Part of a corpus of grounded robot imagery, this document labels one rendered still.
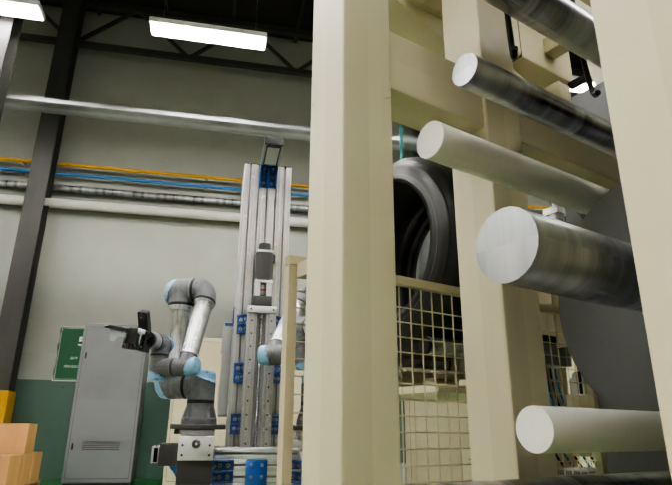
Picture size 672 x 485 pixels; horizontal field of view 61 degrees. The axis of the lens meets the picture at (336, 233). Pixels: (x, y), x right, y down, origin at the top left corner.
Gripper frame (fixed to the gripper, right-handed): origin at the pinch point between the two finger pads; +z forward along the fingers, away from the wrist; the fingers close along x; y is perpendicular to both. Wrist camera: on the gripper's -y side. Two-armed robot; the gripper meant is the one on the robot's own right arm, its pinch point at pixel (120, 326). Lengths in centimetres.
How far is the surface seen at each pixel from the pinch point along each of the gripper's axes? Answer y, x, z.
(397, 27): -70, -110, 78
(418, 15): -71, -115, 80
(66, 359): 3, 495, -580
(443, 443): 25, -120, -53
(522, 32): -85, -139, 54
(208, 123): -333, 261, -446
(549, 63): -80, -147, 46
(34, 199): -230, 573, -505
